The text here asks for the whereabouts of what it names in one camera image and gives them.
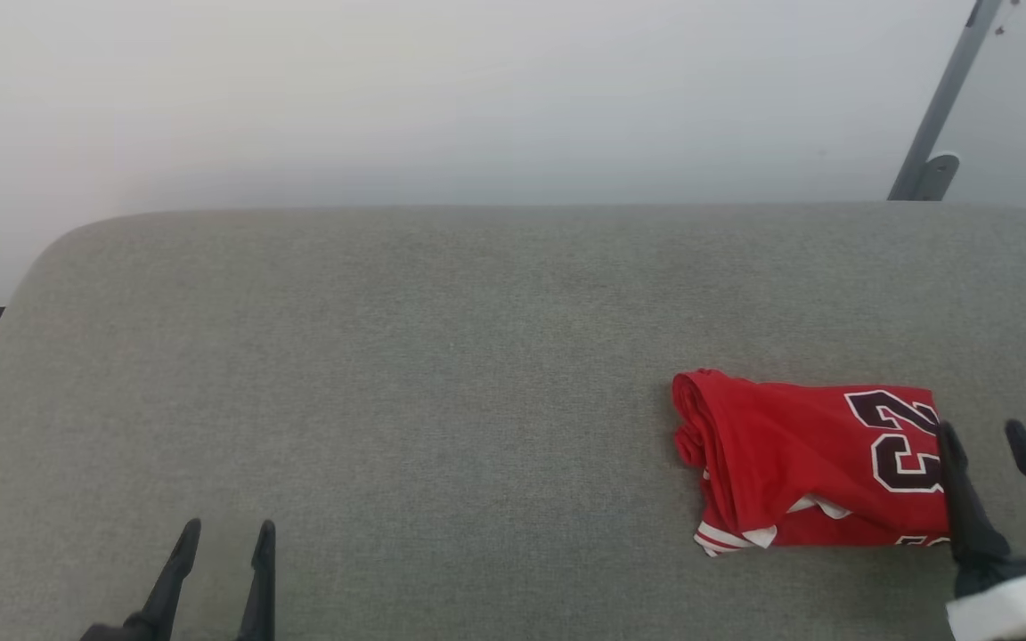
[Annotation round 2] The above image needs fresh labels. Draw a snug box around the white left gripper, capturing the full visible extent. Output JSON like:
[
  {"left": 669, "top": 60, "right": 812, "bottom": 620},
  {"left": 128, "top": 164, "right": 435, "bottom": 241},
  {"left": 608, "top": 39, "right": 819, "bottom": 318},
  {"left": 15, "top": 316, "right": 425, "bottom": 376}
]
[{"left": 81, "top": 519, "right": 277, "bottom": 641}]

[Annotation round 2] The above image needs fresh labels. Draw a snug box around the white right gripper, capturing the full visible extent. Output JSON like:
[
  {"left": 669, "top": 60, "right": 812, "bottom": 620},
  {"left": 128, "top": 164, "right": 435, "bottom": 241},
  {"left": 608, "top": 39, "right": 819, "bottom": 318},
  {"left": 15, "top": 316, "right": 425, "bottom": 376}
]
[{"left": 936, "top": 419, "right": 1026, "bottom": 641}]

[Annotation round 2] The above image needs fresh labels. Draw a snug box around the red Bulls basketball jersey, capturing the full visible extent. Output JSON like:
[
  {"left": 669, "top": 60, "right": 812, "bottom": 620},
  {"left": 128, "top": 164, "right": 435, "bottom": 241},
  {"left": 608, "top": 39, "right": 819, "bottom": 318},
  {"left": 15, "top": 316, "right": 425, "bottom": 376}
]
[{"left": 672, "top": 369, "right": 955, "bottom": 557}]

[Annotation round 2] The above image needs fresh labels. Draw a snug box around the grey metal pole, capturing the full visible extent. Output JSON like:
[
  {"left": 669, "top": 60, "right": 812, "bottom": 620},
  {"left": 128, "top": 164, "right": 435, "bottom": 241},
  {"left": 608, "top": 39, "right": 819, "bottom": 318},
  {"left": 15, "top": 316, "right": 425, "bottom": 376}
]
[{"left": 887, "top": 0, "right": 1008, "bottom": 202}]

